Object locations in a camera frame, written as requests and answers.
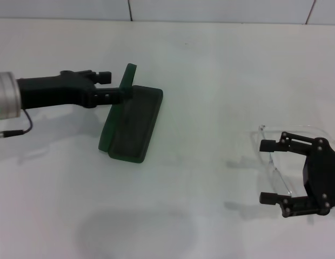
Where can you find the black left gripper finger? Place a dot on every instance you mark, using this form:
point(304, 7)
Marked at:
point(105, 77)
point(108, 95)

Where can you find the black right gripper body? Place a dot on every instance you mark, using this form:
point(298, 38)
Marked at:
point(322, 178)

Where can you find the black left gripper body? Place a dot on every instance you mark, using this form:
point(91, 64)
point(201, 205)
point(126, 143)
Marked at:
point(54, 90)

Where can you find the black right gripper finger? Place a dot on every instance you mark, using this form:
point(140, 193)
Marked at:
point(267, 198)
point(267, 145)

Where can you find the clear white glasses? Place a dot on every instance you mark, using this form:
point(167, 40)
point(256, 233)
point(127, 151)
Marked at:
point(270, 161)

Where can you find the green glasses case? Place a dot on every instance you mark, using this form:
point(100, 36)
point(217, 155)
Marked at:
point(135, 126)

